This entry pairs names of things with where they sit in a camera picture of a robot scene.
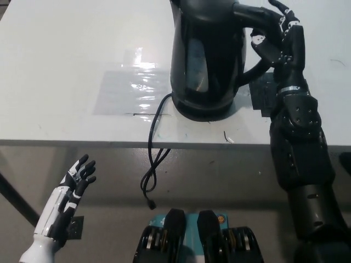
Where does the black round kettle base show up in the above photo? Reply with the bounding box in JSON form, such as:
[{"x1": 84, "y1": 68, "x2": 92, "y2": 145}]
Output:
[{"x1": 173, "y1": 105, "x2": 235, "y2": 123}]

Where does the black floor tape patch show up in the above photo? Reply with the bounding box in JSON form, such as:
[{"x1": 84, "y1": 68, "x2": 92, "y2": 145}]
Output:
[{"x1": 67, "y1": 215, "x2": 84, "y2": 240}]

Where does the white and black left hand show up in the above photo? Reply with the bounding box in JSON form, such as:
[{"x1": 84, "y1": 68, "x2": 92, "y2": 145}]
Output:
[{"x1": 34, "y1": 154, "x2": 97, "y2": 243}]

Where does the black and teal robot body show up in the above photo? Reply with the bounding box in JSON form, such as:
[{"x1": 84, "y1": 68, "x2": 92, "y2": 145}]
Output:
[{"x1": 133, "y1": 208, "x2": 265, "y2": 263}]

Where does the large clear plastic sheet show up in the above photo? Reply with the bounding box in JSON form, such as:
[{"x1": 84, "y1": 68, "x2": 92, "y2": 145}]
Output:
[{"x1": 93, "y1": 70, "x2": 172, "y2": 117}]

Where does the black power cord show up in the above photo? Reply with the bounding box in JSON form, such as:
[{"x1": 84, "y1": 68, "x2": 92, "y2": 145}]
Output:
[{"x1": 140, "y1": 93, "x2": 173, "y2": 211}]

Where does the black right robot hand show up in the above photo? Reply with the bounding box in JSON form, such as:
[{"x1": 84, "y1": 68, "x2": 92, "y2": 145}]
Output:
[{"x1": 251, "y1": 0, "x2": 308, "y2": 91}]

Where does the black tape patch on desk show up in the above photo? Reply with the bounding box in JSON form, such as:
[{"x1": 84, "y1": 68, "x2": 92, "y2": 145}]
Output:
[{"x1": 248, "y1": 72, "x2": 280, "y2": 118}]

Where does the black electric kettle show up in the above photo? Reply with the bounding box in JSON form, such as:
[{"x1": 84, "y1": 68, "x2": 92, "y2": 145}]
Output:
[{"x1": 168, "y1": 0, "x2": 280, "y2": 121}]

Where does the black table leg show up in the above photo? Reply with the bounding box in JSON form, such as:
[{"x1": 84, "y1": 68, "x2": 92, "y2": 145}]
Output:
[{"x1": 0, "y1": 172, "x2": 41, "y2": 227}]

